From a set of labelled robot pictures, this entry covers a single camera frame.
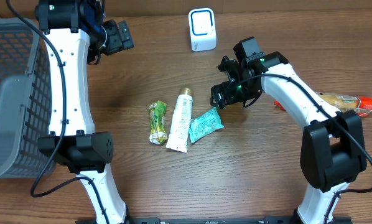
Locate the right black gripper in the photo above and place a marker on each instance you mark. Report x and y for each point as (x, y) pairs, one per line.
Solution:
(228, 91)

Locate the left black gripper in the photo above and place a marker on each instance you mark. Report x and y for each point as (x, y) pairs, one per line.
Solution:
(120, 37)

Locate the teal snack packet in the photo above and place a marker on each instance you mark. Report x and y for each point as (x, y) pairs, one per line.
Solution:
(205, 125)

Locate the white tube gold cap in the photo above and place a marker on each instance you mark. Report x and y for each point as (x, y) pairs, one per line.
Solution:
(181, 118)

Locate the green snack packet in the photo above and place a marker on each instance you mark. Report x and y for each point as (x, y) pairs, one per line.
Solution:
(157, 111)

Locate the orange spaghetti package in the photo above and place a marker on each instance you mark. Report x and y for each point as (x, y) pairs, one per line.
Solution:
(360, 104)

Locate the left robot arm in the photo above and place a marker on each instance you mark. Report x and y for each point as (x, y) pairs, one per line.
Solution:
(76, 35)

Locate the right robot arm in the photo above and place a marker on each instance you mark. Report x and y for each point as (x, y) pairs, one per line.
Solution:
(333, 148)

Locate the white barcode scanner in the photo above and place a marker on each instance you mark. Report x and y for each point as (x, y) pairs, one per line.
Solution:
(202, 28)

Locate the grey plastic shopping basket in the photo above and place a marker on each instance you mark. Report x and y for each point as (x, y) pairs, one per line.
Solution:
(25, 99)

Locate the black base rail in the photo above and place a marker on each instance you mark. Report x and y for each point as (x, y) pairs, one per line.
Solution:
(266, 220)

